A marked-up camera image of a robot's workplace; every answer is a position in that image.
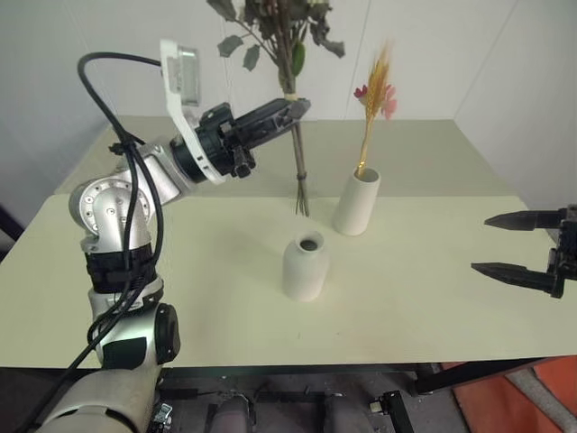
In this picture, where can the yellow and pink flower bouquet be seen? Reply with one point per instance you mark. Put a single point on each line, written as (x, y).
(378, 85)

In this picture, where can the dried green leaf bouquet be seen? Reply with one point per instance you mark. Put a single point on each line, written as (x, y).
(287, 67)

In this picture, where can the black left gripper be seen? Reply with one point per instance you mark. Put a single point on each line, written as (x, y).
(221, 135)

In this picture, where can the dark rounded shape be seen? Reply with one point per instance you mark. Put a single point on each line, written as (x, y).
(232, 417)

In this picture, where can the tall white cylinder vase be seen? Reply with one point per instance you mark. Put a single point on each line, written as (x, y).
(356, 203)

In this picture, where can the black bracket with white block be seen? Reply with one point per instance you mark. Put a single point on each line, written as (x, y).
(390, 408)

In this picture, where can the dark blue furniture edge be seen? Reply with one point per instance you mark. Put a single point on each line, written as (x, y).
(8, 230)

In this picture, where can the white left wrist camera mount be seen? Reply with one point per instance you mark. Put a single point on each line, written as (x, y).
(170, 76)

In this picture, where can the black table frame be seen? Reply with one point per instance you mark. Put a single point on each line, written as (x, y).
(473, 376)

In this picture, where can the small metal clamp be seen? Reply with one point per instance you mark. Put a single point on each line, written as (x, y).
(163, 417)

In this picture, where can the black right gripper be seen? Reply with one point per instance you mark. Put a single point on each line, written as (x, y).
(569, 243)

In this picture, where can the short white bottle vase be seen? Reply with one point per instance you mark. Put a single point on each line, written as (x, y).
(304, 275)

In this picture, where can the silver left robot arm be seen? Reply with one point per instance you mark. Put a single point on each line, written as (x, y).
(112, 212)

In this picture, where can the orange panel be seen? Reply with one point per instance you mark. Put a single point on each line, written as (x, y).
(532, 406)

